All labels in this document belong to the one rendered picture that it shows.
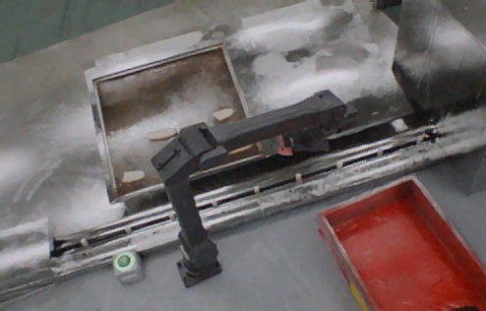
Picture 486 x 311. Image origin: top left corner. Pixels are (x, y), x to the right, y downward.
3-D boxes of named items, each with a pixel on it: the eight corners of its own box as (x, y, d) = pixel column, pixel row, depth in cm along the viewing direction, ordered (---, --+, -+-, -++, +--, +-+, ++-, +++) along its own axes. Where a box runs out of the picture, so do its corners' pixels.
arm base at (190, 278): (185, 288, 144) (223, 272, 146) (179, 278, 138) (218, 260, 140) (175, 264, 149) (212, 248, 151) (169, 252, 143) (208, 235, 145)
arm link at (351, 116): (315, 91, 127) (335, 111, 122) (349, 81, 132) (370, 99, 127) (305, 126, 136) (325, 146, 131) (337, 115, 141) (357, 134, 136)
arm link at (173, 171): (140, 147, 108) (158, 178, 102) (195, 119, 111) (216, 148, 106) (180, 244, 143) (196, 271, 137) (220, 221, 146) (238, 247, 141)
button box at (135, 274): (124, 292, 149) (112, 277, 141) (120, 269, 154) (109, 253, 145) (150, 283, 150) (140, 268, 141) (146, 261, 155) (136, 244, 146)
